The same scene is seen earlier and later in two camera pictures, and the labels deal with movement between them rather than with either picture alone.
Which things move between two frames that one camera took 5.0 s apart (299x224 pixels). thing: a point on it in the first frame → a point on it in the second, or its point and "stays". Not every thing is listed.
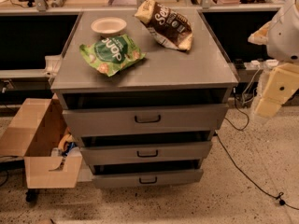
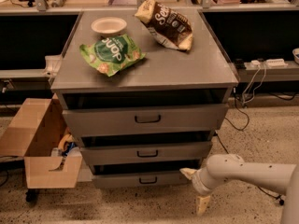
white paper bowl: [109, 26] stays
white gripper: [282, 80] → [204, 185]
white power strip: [272, 62] stays
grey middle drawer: [190, 153] stays
